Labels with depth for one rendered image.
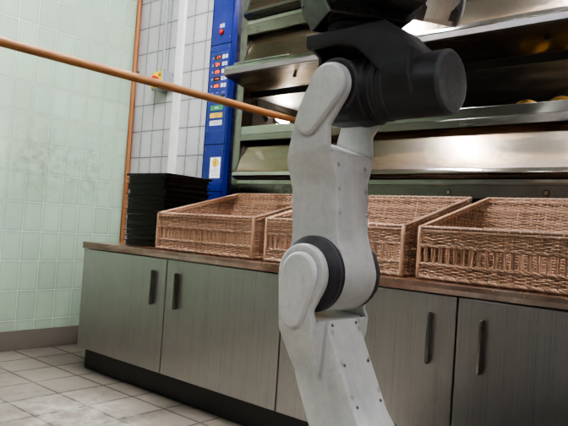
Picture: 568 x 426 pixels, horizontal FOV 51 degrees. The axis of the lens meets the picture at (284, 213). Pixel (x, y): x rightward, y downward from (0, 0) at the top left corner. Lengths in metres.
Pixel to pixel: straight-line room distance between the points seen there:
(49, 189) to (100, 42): 0.87
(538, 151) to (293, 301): 1.28
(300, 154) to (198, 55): 2.20
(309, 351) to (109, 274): 1.71
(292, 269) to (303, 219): 0.11
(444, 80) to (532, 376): 0.83
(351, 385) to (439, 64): 0.58
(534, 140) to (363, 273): 1.19
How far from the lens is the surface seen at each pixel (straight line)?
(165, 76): 3.38
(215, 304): 2.21
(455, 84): 1.09
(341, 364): 1.12
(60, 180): 3.39
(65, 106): 3.43
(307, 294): 1.08
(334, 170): 1.11
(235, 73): 2.84
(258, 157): 2.85
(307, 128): 1.13
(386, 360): 1.78
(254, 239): 2.16
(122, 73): 2.15
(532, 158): 2.18
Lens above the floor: 0.69
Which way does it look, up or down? 2 degrees up
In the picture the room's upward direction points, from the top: 4 degrees clockwise
